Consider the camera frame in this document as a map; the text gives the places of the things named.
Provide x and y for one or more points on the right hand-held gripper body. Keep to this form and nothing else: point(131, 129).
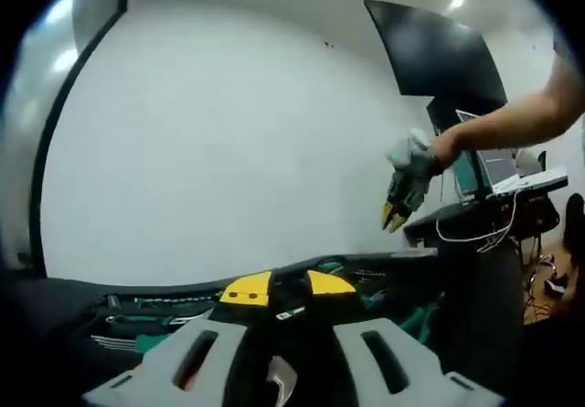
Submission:
point(413, 155)

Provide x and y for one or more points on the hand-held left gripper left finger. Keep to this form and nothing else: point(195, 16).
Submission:
point(192, 370)

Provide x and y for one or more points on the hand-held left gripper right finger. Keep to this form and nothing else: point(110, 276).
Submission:
point(411, 370)

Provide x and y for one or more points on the row of silver sockets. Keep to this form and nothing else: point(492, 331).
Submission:
point(173, 299)

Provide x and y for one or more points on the hex key set green holder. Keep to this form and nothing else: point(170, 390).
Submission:
point(114, 342)

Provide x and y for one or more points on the black toolbox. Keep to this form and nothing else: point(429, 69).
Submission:
point(411, 283)

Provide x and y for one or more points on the black silver hand tool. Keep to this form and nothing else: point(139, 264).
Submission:
point(282, 379)

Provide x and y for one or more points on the person's right hand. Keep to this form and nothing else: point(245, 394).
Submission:
point(450, 148)

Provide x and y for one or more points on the teal monitor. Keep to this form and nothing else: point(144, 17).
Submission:
point(464, 178)

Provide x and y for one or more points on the open laptop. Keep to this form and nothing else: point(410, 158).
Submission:
point(498, 164)

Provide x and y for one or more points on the white desk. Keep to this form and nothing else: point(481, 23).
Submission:
point(539, 180)

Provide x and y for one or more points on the silver chair base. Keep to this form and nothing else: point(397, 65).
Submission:
point(544, 265)

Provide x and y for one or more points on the round ceiling light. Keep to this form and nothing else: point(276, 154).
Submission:
point(458, 1)

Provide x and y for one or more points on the black wall screen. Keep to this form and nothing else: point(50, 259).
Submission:
point(434, 50)

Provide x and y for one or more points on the glass partition black frame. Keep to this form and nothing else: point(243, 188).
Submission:
point(36, 105)

